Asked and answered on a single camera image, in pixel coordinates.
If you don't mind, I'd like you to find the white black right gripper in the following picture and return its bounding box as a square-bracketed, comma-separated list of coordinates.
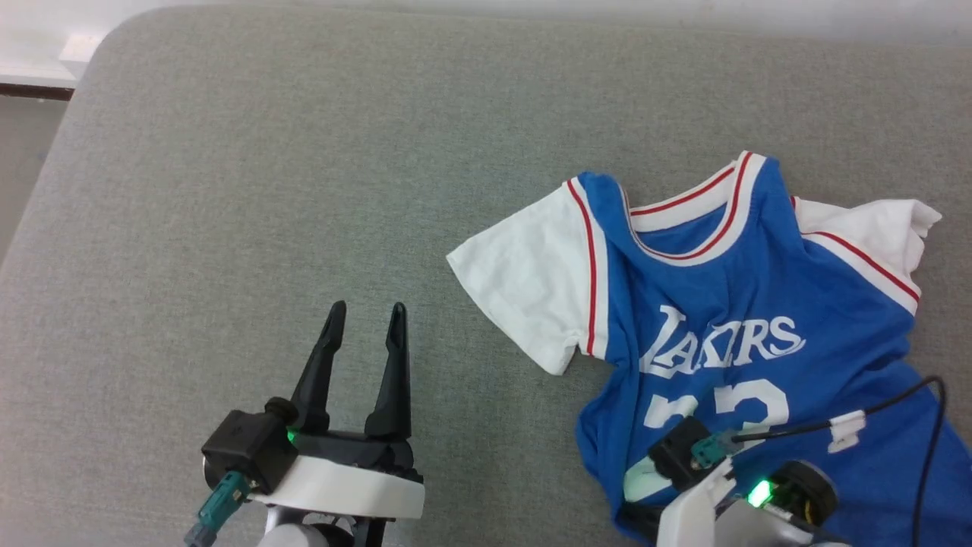
[623, 456, 840, 547]

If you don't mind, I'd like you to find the black right cable white tag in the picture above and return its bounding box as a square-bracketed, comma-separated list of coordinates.
[691, 376, 948, 547]

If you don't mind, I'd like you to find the grey fabric sofa cushion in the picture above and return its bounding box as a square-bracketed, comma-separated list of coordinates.
[0, 4, 972, 547]

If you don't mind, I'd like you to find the blue white Lakers jersey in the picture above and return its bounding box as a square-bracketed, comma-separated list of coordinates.
[446, 150, 972, 547]

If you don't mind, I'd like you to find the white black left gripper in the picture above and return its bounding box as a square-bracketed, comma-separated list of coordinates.
[251, 302, 426, 521]

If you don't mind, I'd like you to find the left camera cable teal plug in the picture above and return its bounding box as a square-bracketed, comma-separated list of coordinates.
[185, 471, 251, 547]

